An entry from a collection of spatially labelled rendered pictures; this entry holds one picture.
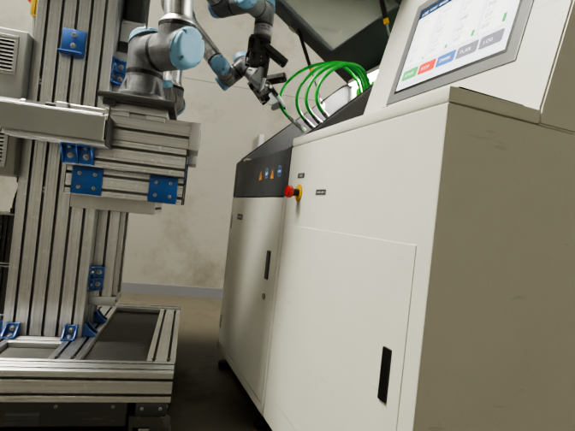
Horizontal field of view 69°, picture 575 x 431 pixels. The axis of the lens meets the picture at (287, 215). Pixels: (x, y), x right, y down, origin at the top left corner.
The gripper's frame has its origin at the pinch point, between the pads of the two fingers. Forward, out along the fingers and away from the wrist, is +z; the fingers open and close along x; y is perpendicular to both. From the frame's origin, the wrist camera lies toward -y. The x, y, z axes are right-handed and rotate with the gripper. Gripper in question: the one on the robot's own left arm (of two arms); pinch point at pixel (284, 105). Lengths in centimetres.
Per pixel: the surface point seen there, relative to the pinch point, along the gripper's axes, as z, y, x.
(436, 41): 45, -37, 55
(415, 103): 69, -6, 89
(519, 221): 97, -9, 80
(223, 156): -76, 44, -137
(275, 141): 1.6, 11.3, -19.6
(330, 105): -1.8, -22.7, -29.9
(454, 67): 58, -30, 63
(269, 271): 63, 43, 24
